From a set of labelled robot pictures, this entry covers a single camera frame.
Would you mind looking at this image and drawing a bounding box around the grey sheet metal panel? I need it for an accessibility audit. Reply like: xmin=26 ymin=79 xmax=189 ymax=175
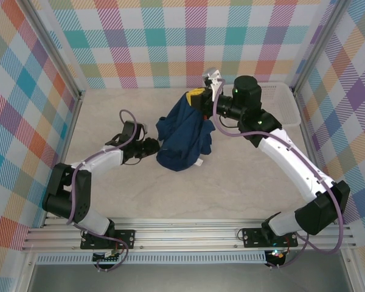
xmin=27 ymin=263 xmax=353 ymax=292

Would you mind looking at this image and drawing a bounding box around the navy blue t-shirt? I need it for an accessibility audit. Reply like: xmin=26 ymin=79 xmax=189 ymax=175
xmin=155 ymin=91 xmax=216 ymax=173

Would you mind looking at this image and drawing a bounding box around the white perforated plastic basket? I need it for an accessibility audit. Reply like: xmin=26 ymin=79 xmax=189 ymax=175
xmin=255 ymin=82 xmax=302 ymax=128

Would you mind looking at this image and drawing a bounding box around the aluminium frame post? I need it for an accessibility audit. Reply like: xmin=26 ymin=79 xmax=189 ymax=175
xmin=293 ymin=0 xmax=352 ymax=92
xmin=19 ymin=0 xmax=88 ymax=101

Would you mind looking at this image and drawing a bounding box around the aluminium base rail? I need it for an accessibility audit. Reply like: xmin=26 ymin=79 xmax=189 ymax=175
xmin=21 ymin=217 xmax=357 ymax=252

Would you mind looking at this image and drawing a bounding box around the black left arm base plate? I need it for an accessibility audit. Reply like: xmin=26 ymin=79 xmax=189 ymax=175
xmin=80 ymin=229 xmax=137 ymax=251

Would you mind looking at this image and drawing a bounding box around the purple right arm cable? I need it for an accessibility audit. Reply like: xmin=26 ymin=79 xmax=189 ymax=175
xmin=212 ymin=78 xmax=345 ymax=270

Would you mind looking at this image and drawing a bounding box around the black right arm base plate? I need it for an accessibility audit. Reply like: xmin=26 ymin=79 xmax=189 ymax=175
xmin=242 ymin=228 xmax=299 ymax=249

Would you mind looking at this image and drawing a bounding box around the white slotted cable duct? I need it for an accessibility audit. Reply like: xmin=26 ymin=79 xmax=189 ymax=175
xmin=36 ymin=251 xmax=267 ymax=265

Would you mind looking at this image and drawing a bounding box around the small circuit board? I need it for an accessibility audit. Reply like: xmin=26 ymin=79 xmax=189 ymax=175
xmin=266 ymin=248 xmax=288 ymax=263
xmin=92 ymin=249 xmax=122 ymax=263

